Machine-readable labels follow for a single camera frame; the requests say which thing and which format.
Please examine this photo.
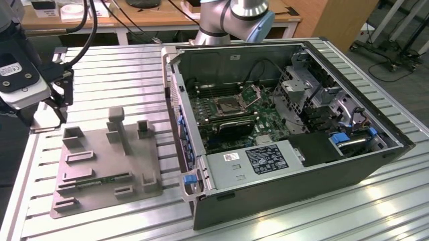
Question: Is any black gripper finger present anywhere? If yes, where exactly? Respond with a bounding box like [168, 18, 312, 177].
[42, 69, 74, 126]
[0, 96, 34, 129]

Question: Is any CPU with silver lid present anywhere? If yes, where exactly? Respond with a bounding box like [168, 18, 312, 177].
[29, 124, 65, 134]

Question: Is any CPU socket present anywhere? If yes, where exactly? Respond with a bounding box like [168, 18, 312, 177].
[212, 96, 249, 115]

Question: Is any black and white box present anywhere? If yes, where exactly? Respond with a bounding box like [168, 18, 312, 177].
[30, 0, 57, 18]

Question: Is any white round holder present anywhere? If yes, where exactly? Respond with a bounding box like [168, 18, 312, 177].
[60, 4, 90, 23]

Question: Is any grey parts rack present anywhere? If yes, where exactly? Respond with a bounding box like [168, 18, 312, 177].
[48, 106, 164, 219]

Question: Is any green RAM stick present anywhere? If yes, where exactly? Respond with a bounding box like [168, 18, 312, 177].
[73, 176, 114, 188]

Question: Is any black round object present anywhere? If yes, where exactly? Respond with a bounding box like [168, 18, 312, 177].
[125, 0, 160, 8]

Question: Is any wooden desk with white legs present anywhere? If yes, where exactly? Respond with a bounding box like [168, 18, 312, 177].
[20, 0, 304, 46]

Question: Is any small pale open box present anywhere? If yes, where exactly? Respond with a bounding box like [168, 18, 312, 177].
[180, 0, 201, 13]

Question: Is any black graphics card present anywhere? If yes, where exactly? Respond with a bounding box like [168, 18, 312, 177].
[200, 114, 255, 143]

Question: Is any open socket cover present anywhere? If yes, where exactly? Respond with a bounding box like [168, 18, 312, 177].
[237, 84, 264, 104]

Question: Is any grey power supply unit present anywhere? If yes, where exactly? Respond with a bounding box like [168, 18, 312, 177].
[204, 140, 306, 190]

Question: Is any green motherboard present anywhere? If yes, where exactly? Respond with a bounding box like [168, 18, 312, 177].
[187, 82, 292, 155]

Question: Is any small silver heat sink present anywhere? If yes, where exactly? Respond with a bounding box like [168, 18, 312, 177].
[256, 135, 276, 146]

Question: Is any silver drive cage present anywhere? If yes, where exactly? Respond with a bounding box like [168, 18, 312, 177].
[276, 51, 339, 121]

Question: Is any flat cardboard sheet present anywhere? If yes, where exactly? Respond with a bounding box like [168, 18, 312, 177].
[268, 0, 304, 17]

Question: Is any open black PC case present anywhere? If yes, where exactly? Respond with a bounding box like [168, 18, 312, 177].
[160, 40, 415, 231]

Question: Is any blue disk carrier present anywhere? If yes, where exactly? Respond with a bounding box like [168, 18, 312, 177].
[330, 132, 351, 147]

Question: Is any brown wooden cabinet panel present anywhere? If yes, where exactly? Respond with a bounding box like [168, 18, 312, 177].
[294, 0, 380, 51]

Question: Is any white wheeled stand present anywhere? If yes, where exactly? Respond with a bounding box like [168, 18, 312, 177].
[347, 0, 429, 73]

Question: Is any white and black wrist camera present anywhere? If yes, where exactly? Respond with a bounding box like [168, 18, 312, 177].
[0, 51, 52, 110]

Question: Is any black camera cable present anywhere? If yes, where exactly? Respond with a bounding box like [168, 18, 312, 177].
[36, 0, 100, 83]

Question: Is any thin cable with plug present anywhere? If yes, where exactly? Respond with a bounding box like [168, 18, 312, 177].
[112, 0, 160, 44]

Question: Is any black wire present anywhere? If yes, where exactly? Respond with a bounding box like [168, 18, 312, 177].
[245, 58, 284, 83]

